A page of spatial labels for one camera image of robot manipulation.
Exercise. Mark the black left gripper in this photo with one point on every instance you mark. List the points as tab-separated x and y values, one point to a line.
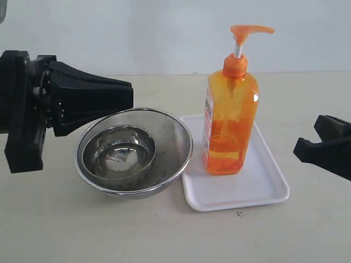
77	99

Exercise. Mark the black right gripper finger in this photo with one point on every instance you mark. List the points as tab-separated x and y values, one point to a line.
331	128
332	155

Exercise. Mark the orange pump soap bottle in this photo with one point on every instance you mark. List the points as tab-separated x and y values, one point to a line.
230	108

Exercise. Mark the small stainless steel bowl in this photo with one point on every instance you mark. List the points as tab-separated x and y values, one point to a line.
120	154

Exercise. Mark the steel mesh colander bowl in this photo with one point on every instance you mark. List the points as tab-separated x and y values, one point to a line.
174	146

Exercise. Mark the white foam tray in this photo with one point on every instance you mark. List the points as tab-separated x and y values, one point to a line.
259	182

